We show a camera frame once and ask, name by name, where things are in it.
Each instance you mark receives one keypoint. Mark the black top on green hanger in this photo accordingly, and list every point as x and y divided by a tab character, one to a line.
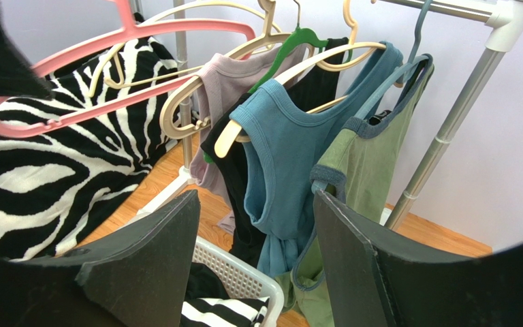
316	88

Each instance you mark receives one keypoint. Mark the metal clothes rack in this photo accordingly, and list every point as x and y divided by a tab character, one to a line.
505	18

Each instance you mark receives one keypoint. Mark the green plastic hanger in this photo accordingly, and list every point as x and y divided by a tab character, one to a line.
300	38

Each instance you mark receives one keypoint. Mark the teal plastic hanger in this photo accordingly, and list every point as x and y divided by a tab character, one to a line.
399	75

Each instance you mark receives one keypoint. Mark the olive green tank top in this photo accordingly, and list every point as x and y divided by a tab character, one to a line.
360	163

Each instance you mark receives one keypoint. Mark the white plastic laundry basket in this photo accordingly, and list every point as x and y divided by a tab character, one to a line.
240	279

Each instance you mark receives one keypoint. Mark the blue tank top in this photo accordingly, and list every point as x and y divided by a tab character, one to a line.
286	139

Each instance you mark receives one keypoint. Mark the zebra striped blanket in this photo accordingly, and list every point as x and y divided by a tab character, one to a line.
58	187

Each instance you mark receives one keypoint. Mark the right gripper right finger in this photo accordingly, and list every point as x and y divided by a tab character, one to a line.
377	277

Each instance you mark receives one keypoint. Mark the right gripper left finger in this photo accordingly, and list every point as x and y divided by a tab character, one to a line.
135	276

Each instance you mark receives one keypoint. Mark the black white striped tank top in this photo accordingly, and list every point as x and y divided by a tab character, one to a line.
219	312

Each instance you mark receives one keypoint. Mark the mauve tank top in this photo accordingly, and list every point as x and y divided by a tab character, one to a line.
229	181

